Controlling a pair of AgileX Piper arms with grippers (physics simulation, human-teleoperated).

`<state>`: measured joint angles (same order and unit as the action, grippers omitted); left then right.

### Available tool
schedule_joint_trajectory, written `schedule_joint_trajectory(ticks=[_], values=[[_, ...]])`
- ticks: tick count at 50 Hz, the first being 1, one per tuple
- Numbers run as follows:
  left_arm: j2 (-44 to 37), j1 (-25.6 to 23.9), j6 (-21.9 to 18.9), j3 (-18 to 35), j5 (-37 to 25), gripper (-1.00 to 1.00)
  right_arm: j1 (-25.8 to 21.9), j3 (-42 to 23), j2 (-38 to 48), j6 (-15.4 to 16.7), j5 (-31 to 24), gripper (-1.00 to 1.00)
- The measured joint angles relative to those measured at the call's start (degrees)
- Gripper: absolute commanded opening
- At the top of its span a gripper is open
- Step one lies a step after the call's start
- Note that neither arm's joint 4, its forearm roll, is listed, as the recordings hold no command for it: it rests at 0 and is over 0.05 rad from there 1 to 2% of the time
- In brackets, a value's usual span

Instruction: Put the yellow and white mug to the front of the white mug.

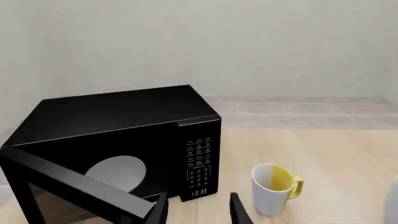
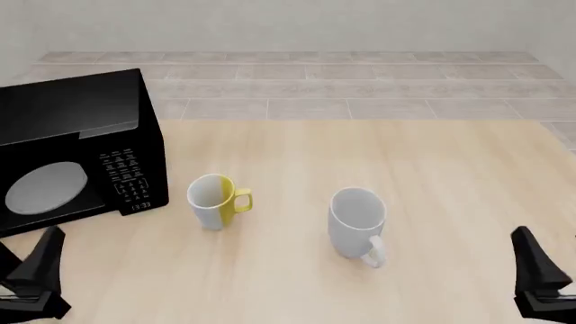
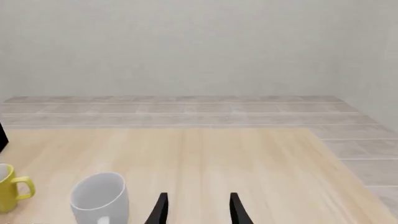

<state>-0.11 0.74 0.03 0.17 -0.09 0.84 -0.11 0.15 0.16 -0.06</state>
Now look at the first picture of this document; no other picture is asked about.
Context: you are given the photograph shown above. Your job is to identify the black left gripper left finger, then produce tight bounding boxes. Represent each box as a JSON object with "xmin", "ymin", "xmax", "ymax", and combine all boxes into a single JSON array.
[{"xmin": 146, "ymin": 192, "xmax": 169, "ymax": 224}]

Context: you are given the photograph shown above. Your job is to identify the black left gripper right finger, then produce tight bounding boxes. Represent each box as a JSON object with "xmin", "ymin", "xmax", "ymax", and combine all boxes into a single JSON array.
[{"xmin": 229, "ymin": 192, "xmax": 264, "ymax": 224}]

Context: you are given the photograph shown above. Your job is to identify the yellow and white mug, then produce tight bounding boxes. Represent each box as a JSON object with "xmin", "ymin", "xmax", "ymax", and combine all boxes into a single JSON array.
[{"xmin": 251, "ymin": 162, "xmax": 305, "ymax": 217}]

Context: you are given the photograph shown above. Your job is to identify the grey microwave turntable plate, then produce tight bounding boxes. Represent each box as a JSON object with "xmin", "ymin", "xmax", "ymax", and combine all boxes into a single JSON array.
[{"xmin": 85, "ymin": 155, "xmax": 147, "ymax": 194}]

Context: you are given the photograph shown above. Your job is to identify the black microwave oven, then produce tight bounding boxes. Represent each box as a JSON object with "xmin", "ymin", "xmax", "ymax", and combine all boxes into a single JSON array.
[{"xmin": 0, "ymin": 84, "xmax": 223, "ymax": 224}]

